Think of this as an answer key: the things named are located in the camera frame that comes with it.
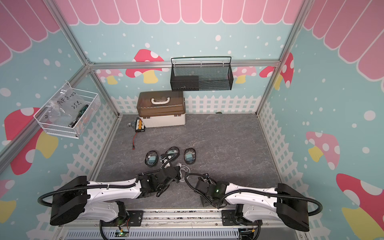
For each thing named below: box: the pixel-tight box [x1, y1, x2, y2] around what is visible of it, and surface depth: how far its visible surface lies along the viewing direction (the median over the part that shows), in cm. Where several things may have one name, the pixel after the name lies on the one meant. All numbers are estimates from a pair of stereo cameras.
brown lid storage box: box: [136, 90, 186, 128], surface depth 103 cm
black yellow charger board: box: [135, 116, 145, 133], surface depth 114 cm
